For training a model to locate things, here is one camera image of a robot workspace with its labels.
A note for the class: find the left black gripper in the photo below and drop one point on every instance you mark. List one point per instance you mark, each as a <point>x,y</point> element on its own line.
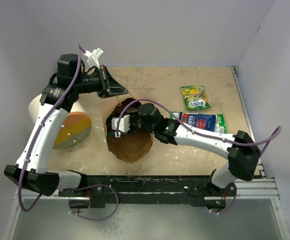
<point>109,87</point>

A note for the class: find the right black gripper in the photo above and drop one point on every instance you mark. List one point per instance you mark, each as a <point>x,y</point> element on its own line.
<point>132,116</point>

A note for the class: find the brown paper bag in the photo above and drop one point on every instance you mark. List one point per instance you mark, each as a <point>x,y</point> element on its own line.
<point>129,148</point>

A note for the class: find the green Fox's candy bag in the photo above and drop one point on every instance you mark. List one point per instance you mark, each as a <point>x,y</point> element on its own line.
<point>194,97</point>

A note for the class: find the blue Burts chips bag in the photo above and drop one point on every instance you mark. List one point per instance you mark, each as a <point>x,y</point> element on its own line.
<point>201,121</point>

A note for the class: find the green white chips bag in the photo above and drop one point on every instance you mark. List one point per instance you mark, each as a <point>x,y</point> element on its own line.
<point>220,122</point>

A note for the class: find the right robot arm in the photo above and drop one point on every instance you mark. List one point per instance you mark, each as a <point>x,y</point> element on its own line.
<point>238,149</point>

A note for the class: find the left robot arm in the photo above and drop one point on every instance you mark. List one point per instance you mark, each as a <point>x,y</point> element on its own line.
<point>30,171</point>

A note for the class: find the green snack pack in bag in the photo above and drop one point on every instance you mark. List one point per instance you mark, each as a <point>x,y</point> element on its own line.
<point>111,134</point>

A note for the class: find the white roll with orange end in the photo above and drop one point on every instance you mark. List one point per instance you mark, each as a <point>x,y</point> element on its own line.
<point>75,128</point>

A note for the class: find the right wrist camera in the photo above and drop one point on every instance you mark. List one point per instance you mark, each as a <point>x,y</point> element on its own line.
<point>120,125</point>

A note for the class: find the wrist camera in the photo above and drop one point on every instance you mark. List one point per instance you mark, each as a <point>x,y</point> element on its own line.
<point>93,57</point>
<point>120,125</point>

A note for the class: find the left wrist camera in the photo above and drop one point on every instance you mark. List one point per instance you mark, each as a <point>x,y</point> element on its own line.
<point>93,57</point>

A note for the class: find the aluminium table frame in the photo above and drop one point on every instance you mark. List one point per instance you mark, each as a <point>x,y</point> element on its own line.
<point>231,91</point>

